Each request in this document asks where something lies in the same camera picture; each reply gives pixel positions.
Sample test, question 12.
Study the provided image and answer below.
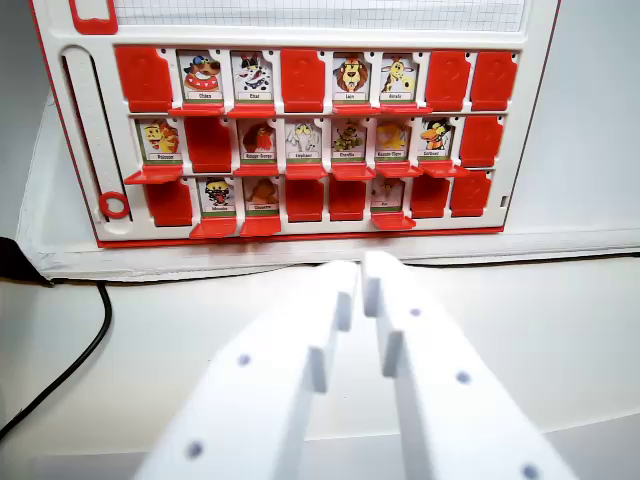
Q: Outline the red plastic board flap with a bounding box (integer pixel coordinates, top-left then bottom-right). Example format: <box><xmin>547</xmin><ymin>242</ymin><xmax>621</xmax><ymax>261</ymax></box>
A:
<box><xmin>374</xmin><ymin>161</ymin><xmax>424</xmax><ymax>179</ymax></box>

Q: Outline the red and white game board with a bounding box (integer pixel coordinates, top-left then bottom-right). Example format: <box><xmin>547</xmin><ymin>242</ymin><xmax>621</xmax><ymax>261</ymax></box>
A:
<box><xmin>28</xmin><ymin>0</ymin><xmax>562</xmax><ymax>250</ymax></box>

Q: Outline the thin black cable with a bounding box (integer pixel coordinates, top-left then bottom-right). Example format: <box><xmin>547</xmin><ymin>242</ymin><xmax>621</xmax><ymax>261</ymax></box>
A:
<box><xmin>0</xmin><ymin>280</ymin><xmax>114</xmax><ymax>441</ymax></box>

